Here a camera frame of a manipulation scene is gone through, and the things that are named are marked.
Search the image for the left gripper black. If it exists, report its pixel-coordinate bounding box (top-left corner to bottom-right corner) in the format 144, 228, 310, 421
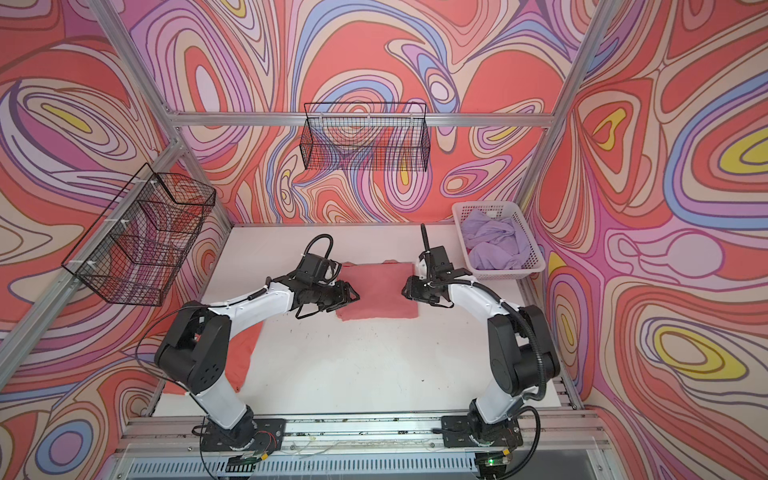
313, 281, 365, 313

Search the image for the pink t shirt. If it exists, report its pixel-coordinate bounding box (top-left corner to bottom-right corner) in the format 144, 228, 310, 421
336, 261, 419, 321

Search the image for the white plastic laundry basket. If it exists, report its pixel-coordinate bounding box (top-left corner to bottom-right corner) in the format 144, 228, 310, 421
452, 201, 546, 280

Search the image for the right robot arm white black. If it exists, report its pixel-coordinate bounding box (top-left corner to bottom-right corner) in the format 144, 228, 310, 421
402, 246, 560, 445

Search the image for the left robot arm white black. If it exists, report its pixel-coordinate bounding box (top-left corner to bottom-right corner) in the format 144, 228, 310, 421
154, 252, 360, 451

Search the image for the lavender t shirt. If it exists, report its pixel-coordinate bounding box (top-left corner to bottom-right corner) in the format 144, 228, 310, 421
460, 210, 531, 270

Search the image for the folded red t shirt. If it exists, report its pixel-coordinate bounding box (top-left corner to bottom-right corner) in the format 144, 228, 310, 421
154, 315, 262, 394

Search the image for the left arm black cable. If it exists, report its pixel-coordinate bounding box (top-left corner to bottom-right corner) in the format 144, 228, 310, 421
133, 233, 344, 480

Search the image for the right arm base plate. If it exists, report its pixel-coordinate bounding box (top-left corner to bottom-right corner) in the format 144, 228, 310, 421
439, 414, 523, 450

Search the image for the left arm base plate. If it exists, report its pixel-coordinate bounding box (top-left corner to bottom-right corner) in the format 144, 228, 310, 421
201, 418, 287, 453

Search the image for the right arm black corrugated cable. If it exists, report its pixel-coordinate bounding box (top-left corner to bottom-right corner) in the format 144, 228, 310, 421
419, 223, 548, 480

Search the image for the black wire basket back wall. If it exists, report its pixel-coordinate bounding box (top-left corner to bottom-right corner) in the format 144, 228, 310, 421
300, 101, 431, 172

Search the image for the black wire basket wall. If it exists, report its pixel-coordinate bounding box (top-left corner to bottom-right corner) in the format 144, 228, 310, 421
61, 164, 216, 306
300, 101, 431, 172

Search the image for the black wire basket left wall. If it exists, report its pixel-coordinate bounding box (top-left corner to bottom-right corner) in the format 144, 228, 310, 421
61, 164, 216, 306

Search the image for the aluminium frame rail base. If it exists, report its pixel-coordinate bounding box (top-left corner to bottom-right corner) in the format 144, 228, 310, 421
103, 409, 627, 479

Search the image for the aluminium frame back crossbar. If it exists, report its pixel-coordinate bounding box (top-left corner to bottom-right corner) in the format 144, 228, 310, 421
167, 111, 554, 128

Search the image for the aluminium frame right post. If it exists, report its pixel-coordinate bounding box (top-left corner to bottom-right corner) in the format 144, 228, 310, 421
514, 0, 623, 213

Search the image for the aluminium frame post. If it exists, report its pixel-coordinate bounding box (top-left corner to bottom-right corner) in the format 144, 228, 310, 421
89, 0, 235, 229
514, 0, 623, 213

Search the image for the aluminium frame left post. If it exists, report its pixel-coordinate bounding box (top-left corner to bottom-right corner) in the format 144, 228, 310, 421
89, 0, 235, 229

